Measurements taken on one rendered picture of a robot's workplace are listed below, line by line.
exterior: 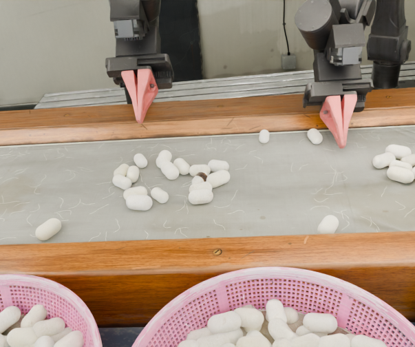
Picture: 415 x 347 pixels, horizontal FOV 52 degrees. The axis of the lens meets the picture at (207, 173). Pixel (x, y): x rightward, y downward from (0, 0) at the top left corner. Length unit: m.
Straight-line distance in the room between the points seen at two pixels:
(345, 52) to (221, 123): 0.25
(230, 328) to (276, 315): 0.05
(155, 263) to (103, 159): 0.31
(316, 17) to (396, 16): 0.37
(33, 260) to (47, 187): 0.20
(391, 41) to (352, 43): 0.40
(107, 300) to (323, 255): 0.25
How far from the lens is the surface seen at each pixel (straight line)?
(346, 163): 0.68
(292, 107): 0.80
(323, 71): 0.71
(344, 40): 0.66
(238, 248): 0.48
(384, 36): 1.05
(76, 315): 0.47
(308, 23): 0.69
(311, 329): 0.45
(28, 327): 0.49
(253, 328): 0.45
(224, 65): 2.69
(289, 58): 2.70
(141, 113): 0.67
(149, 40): 0.70
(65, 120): 0.85
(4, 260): 0.55
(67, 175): 0.72
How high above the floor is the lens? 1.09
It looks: 32 degrees down
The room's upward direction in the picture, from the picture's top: 5 degrees counter-clockwise
